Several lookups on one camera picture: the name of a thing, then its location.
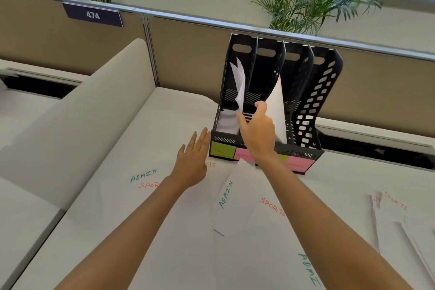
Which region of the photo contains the grey desk cable hatch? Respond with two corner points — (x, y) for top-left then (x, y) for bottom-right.
(0, 68), (81, 99)
(316, 118), (435, 173)

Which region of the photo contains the green sticky note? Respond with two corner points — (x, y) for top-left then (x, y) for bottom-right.
(210, 141), (237, 160)

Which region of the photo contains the paper bundle large teal lettering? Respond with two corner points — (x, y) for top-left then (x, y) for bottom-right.
(216, 58), (254, 135)

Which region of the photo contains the grey partition top rail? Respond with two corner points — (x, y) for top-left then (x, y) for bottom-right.
(0, 0), (435, 62)

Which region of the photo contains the person's right forearm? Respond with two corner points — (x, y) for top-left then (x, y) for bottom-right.
(254, 151), (415, 290)

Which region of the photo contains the person's right hand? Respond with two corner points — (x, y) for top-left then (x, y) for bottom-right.
(236, 100), (276, 164)

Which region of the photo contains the person's left forearm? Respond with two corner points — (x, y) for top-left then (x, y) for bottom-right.
(53, 176), (193, 290)

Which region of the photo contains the paper bundle red lettering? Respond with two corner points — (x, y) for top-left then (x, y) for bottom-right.
(263, 77), (288, 143)

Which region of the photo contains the black four-slot file organizer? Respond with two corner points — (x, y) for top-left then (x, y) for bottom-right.
(209, 32), (344, 175)

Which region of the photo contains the person's left hand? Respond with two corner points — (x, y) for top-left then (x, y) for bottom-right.
(168, 127), (212, 191)

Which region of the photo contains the pile of white paper sheets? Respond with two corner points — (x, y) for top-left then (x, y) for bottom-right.
(98, 157), (435, 290)

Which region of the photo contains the dark blue partition sign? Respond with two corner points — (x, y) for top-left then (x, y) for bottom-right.
(62, 2), (124, 28)

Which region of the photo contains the beige partition panel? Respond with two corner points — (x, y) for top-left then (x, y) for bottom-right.
(146, 16), (435, 137)
(0, 0), (149, 76)

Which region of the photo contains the pink sticky note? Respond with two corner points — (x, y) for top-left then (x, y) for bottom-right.
(234, 148), (259, 164)
(285, 157), (316, 174)

